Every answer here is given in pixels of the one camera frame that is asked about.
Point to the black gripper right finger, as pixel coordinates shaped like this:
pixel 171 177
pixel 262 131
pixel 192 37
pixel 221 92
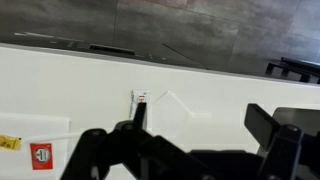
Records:
pixel 283 153

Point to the plain white napkin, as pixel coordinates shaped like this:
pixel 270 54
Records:
pixel 180 128

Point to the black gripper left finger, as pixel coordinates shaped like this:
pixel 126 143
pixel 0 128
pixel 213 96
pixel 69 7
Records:
pixel 100 156

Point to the white sachet with red print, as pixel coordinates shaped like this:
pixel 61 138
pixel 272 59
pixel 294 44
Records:
pixel 136 96

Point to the white napkin holding two sachets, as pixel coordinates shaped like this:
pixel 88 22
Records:
pixel 16 166

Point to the yellow sachet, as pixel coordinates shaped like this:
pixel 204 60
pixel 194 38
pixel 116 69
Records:
pixel 9 142

